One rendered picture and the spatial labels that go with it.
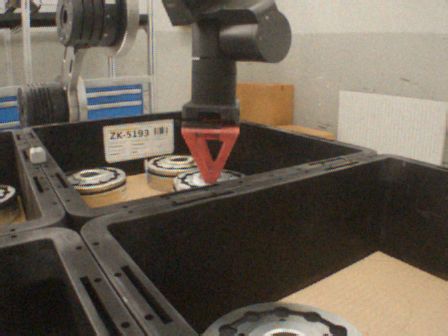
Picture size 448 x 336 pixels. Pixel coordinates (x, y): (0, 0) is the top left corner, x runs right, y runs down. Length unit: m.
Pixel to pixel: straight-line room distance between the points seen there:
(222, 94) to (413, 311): 0.31
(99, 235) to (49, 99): 1.12
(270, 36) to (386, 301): 0.28
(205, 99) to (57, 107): 0.90
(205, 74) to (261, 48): 0.09
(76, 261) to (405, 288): 0.27
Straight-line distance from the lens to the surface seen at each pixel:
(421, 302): 0.34
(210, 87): 0.45
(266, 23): 0.40
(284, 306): 0.26
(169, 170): 0.55
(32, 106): 1.28
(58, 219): 0.23
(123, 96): 2.53
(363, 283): 0.35
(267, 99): 3.69
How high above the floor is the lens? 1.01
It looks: 16 degrees down
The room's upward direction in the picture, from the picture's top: straight up
